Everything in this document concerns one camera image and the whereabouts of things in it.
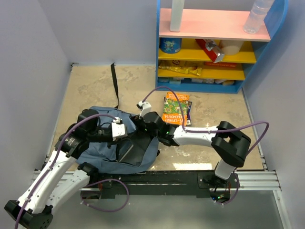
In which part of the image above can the yellow chips bag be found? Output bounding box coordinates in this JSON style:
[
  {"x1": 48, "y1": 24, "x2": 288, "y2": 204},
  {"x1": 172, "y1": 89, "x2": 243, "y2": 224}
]
[{"x1": 158, "y1": 60, "x2": 203, "y2": 76}]

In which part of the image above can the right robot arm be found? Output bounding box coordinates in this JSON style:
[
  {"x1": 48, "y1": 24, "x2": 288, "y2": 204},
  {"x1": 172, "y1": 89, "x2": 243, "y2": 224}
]
[{"x1": 133, "y1": 112, "x2": 251, "y2": 187}]

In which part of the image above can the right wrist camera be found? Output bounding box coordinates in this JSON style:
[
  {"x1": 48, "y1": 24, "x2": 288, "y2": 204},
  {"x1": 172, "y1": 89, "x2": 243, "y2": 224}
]
[{"x1": 136, "y1": 101, "x2": 152, "y2": 118}]

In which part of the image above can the white round container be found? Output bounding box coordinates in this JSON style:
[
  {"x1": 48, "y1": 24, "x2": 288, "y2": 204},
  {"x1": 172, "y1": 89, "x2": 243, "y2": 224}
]
[{"x1": 219, "y1": 40, "x2": 244, "y2": 55}]

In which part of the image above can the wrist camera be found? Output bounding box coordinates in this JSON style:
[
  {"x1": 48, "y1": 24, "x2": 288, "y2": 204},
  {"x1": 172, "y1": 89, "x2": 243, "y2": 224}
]
[
  {"x1": 136, "y1": 101, "x2": 152, "y2": 118},
  {"x1": 112, "y1": 122, "x2": 128, "y2": 141}
]

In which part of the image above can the blue fabric backpack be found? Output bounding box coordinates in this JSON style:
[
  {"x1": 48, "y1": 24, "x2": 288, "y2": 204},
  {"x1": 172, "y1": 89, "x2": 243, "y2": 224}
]
[{"x1": 73, "y1": 64, "x2": 159, "y2": 174}]

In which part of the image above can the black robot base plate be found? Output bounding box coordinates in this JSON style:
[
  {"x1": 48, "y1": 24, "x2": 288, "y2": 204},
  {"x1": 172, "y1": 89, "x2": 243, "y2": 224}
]
[{"x1": 83, "y1": 170, "x2": 240, "y2": 202}]

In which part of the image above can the blue wooden shelf unit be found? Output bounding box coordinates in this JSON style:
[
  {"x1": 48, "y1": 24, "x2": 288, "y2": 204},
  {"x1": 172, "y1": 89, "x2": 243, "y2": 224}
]
[{"x1": 155, "y1": 0, "x2": 288, "y2": 94}]

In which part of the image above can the clear plastic water bottle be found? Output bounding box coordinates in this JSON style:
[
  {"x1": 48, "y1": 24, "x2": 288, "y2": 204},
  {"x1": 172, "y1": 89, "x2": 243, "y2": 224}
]
[{"x1": 243, "y1": 0, "x2": 274, "y2": 34}]

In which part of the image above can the blue snack can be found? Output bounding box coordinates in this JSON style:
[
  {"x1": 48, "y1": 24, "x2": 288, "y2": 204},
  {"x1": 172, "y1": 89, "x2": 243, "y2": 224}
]
[{"x1": 160, "y1": 38, "x2": 182, "y2": 54}]

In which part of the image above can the dark blue book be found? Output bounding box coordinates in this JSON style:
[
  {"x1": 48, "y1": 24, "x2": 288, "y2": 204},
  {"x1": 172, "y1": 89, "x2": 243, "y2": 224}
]
[{"x1": 116, "y1": 134, "x2": 152, "y2": 166}]

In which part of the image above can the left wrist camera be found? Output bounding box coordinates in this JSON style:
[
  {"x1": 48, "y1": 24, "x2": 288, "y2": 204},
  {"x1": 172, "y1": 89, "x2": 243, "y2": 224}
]
[{"x1": 112, "y1": 122, "x2": 128, "y2": 141}]

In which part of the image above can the purple book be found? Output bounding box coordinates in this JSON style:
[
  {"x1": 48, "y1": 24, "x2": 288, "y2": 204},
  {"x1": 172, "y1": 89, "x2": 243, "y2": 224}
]
[{"x1": 186, "y1": 101, "x2": 192, "y2": 126}]

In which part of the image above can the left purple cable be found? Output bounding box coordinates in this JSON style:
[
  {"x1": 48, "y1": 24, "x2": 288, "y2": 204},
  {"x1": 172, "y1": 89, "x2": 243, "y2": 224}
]
[{"x1": 14, "y1": 114, "x2": 130, "y2": 229}]

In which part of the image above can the white tall bottle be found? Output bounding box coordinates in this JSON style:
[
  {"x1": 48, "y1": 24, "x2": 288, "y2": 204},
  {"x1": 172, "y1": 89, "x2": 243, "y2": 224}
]
[{"x1": 170, "y1": 0, "x2": 184, "y2": 32}]

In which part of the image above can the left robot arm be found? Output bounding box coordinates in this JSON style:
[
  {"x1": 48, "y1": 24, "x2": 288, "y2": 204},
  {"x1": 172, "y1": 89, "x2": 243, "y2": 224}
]
[{"x1": 4, "y1": 109, "x2": 122, "y2": 229}]

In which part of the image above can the red silver snack box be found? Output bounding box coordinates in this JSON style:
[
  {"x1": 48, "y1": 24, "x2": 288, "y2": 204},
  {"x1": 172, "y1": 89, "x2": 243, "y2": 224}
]
[{"x1": 195, "y1": 39, "x2": 225, "y2": 63}]

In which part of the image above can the aluminium rail frame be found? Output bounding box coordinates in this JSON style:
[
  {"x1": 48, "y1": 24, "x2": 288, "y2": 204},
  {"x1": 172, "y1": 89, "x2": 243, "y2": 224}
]
[{"x1": 18, "y1": 140, "x2": 293, "y2": 229}]

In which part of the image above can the orange treehouse book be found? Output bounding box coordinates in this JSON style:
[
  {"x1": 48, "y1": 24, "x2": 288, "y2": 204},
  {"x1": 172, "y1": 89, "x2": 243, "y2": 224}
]
[{"x1": 162, "y1": 92, "x2": 189, "y2": 125}]

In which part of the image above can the red flat box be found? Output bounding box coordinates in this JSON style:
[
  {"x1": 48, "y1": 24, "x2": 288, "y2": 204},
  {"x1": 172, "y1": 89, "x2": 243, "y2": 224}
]
[{"x1": 204, "y1": 62, "x2": 238, "y2": 68}]

